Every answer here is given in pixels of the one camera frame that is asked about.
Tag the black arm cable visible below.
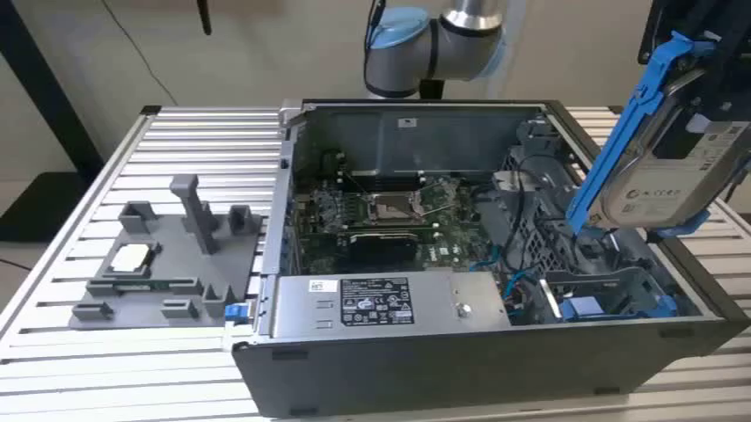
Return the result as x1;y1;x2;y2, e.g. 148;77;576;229
366;0;383;49

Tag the hard disk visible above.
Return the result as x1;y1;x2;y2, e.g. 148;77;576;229
566;30;751;241

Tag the metal socket cover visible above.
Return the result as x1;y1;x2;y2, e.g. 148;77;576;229
414;179;464;216

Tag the metal disk bay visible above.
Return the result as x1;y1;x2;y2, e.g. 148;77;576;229
539;263;706;326

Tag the black stand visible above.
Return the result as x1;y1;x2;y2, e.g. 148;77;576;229
0;0;111;243

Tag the black open PC case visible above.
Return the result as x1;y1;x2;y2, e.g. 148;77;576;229
231;97;751;418

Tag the grey parts rack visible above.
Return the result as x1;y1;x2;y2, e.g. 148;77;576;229
68;174;268;330

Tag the empty blue disk carrier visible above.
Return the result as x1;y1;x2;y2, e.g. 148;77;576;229
560;293;679;321

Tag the blue wire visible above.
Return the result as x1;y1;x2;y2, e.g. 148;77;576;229
474;258;532;289

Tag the silver CPU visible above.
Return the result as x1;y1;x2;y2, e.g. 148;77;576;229
108;244;155;273

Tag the black graphics card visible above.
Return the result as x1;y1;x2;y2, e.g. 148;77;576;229
350;232;419;270

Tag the thin metal locking lever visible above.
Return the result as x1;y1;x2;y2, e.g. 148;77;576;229
342;168;372;198

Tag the green RAM stick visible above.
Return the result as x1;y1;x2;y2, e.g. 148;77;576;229
111;279;199;292

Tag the green motherboard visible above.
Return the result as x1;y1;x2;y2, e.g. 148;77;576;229
292;173;500;276

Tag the silver power supply unit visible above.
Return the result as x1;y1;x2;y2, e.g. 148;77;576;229
269;271;511;339

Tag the black flat data wire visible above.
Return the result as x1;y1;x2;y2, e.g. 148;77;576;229
503;154;556;276

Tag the CPU socket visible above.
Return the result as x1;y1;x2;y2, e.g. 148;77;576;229
363;191;424;221

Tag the black RAM slot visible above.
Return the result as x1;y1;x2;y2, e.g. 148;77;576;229
338;169;424;178
338;176;424;186

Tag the thin black wall cable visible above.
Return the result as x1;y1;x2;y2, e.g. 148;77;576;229
108;0;180;106

